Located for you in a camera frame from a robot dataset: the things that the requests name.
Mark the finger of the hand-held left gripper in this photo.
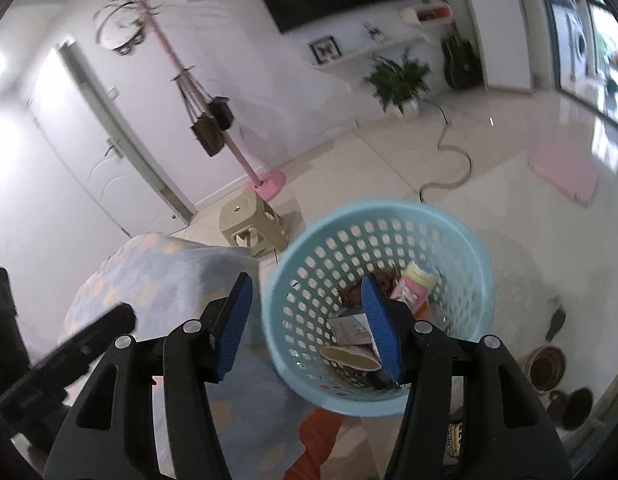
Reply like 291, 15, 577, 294
0, 302, 137, 448

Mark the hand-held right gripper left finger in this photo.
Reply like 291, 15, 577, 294
44, 272, 254, 480

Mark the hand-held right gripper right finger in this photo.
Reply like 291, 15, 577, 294
360, 274, 572, 480

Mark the white paper box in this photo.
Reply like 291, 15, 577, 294
329, 311, 376, 348

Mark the brown paper cup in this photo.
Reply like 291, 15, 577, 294
320, 344, 383, 372

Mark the dark brown wrapper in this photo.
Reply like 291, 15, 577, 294
338, 267, 401, 308

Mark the pink yellow packet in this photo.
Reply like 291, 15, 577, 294
390, 259, 440, 313

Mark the light blue perforated basket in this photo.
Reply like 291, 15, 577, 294
261, 200, 494, 417

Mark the printed tablecloth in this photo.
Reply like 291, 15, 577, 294
59, 232, 315, 480

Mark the beige plastic stool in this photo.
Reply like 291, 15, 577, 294
219, 194, 293, 259

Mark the orange cloth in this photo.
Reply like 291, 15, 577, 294
284, 407, 346, 480

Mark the yellow snack packet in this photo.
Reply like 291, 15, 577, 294
446, 420, 466, 459

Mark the round metal bowl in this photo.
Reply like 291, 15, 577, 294
522, 345, 568, 394

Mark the pink coat rack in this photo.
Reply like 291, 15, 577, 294
134, 0, 286, 202

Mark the black slipper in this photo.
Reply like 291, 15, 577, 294
545, 297, 568, 342

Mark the brown hanging bag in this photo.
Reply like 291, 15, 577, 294
190, 112, 226, 157

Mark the white door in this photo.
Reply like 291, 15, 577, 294
24, 42, 197, 237

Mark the black round object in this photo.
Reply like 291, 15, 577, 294
549, 387, 595, 432

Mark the dark hanging bag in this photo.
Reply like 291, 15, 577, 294
209, 96, 236, 131

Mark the pink floor mat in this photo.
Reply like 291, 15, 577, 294
528, 137, 601, 207

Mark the potted green plant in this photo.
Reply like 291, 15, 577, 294
361, 47, 433, 117

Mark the black acoustic guitar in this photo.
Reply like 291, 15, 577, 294
440, 0, 483, 91

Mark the white red cubby shelf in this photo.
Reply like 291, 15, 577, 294
400, 4, 453, 29

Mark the white cabinet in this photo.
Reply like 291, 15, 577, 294
454, 0, 536, 94

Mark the white washing machine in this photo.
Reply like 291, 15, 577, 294
564, 12, 591, 81

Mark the glass sliding door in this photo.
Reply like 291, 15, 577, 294
534, 0, 618, 135

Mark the black floor cable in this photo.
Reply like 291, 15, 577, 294
419, 100, 473, 202

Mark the white curved wall shelf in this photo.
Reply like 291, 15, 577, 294
314, 35, 432, 75

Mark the butterfly picture frame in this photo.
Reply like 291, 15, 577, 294
309, 35, 343, 65

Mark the round wall clock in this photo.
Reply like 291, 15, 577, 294
94, 0, 150, 56

